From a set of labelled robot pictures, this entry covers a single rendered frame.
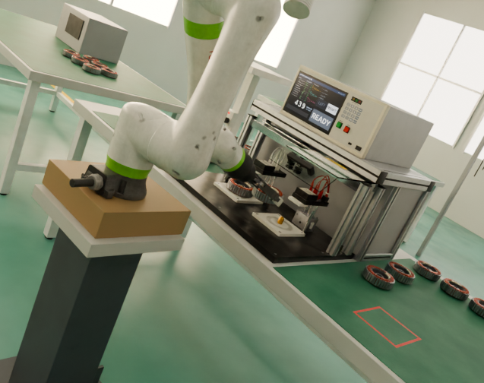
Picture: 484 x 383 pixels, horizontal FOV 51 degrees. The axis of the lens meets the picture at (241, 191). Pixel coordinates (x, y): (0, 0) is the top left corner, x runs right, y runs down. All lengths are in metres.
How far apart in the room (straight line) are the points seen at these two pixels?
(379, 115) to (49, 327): 1.26
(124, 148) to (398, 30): 8.25
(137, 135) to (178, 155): 0.14
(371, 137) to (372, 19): 7.94
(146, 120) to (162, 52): 5.73
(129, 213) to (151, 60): 5.72
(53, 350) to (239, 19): 1.06
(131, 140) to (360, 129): 0.86
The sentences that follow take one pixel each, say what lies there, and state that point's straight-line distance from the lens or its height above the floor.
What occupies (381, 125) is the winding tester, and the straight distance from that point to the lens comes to 1.86.
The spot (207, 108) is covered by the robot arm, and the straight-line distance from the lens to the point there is 1.27.
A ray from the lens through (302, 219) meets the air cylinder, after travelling 1.96.
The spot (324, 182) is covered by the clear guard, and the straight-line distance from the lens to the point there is 1.60.
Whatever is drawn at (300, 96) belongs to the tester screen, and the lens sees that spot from 2.04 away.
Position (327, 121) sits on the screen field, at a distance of 1.95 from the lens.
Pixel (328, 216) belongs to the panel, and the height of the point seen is 0.83.
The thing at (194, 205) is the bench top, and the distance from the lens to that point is 1.81.
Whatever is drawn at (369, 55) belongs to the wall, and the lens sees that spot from 9.52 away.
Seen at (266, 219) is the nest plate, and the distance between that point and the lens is 1.84.
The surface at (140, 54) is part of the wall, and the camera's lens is 6.89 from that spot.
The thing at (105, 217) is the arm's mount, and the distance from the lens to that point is 1.32.
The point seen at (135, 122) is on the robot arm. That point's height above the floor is 1.04.
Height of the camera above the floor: 1.36
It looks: 17 degrees down
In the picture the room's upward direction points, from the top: 24 degrees clockwise
